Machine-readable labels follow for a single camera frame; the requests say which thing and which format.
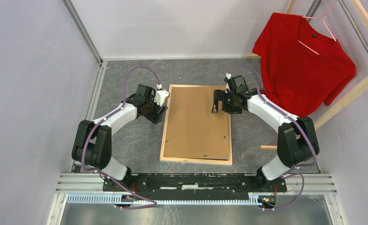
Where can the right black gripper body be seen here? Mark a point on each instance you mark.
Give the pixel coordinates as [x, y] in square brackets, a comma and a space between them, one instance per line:
[229, 94]

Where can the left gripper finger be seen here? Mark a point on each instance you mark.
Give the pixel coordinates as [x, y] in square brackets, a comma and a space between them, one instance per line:
[161, 112]
[155, 118]

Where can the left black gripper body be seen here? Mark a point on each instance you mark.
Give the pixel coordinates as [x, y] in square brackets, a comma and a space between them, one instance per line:
[152, 107]

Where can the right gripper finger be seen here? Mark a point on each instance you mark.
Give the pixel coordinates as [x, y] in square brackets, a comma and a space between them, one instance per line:
[232, 107]
[218, 100]

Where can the brown cardboard backing board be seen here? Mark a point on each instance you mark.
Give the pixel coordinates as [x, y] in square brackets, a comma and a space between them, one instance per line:
[196, 124]

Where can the white wooden picture frame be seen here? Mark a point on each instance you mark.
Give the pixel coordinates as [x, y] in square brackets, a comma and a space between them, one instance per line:
[196, 161]

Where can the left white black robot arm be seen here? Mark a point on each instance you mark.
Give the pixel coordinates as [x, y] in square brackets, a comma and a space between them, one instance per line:
[93, 141]

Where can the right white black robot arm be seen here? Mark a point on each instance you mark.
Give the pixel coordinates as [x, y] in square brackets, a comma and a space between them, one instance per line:
[297, 141]

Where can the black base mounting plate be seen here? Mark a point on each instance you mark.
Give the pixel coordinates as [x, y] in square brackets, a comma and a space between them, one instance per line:
[196, 186]

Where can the red t-shirt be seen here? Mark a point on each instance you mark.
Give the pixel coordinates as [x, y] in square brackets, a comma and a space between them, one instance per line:
[301, 68]

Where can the wooden clothes rack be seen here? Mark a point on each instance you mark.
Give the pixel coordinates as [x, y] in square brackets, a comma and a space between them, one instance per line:
[338, 104]

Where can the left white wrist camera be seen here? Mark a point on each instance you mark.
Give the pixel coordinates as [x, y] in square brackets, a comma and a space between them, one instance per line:
[161, 95]

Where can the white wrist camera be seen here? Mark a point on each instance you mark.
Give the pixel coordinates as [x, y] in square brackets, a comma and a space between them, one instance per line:
[226, 80]
[161, 95]

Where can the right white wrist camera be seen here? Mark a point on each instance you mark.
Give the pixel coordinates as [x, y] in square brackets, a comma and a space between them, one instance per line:
[226, 80]

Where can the aluminium rail frame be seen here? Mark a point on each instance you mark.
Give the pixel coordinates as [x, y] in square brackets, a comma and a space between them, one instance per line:
[86, 199]

